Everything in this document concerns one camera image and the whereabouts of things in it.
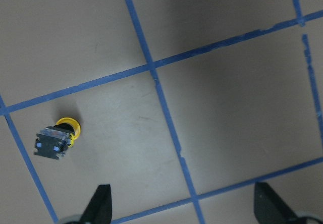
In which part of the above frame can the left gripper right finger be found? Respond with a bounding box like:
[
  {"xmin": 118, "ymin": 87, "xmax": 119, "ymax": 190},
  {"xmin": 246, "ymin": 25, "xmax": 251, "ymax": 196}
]
[{"xmin": 253, "ymin": 182, "xmax": 303, "ymax": 224}]

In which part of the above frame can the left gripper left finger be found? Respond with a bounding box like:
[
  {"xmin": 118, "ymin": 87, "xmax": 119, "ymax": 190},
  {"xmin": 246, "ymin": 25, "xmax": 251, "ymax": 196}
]
[{"xmin": 79, "ymin": 184, "xmax": 112, "ymax": 224}]

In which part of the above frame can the yellow push button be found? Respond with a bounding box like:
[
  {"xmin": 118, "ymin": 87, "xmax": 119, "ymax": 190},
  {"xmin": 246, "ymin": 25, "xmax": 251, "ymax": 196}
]
[{"xmin": 33, "ymin": 117, "xmax": 81, "ymax": 160}]

